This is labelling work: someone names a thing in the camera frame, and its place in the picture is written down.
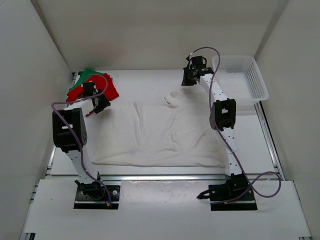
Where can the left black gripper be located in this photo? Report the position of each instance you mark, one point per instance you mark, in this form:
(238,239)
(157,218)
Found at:
(104,103)

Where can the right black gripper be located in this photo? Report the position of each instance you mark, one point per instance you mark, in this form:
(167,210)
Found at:
(187,82)

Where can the red t shirt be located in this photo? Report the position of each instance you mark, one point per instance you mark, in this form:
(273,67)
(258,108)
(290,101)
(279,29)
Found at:
(107,87)

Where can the green t shirt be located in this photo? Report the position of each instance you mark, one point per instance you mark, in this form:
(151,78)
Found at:
(87,73)

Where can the white t shirt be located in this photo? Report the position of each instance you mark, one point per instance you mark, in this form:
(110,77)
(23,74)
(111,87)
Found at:
(175,133)

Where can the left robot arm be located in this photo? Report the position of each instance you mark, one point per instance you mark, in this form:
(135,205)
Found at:
(70,135)

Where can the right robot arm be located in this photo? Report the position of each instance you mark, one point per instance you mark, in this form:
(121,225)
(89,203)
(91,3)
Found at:
(222,119)

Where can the white plastic basket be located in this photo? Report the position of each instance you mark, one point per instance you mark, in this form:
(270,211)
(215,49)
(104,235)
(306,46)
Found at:
(240,78)

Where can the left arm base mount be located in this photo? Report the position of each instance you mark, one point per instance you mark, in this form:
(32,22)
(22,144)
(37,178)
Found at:
(93,196)

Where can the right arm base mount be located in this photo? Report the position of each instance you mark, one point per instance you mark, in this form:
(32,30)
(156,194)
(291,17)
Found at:
(223,198)

